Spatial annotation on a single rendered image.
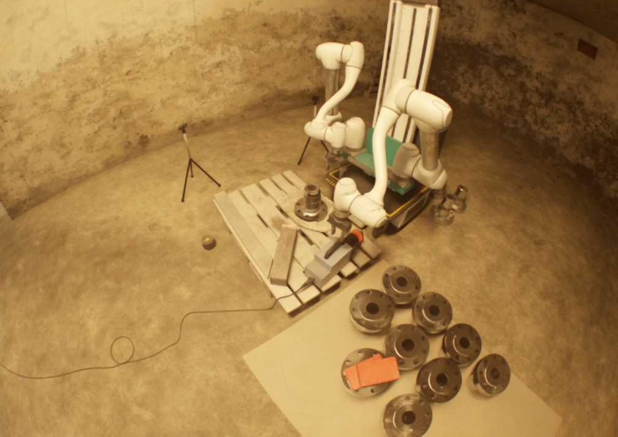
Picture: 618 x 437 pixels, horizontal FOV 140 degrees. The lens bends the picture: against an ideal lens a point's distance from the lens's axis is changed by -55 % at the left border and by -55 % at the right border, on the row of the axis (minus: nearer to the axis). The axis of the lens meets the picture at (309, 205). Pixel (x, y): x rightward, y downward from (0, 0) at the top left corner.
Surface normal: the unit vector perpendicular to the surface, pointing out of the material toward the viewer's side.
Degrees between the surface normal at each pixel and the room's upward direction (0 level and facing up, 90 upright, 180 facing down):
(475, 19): 90
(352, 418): 0
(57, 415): 0
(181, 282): 0
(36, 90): 89
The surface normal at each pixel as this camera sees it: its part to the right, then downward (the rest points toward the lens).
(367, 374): 0.04, -0.74
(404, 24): -0.77, 0.40
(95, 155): 0.59, 0.56
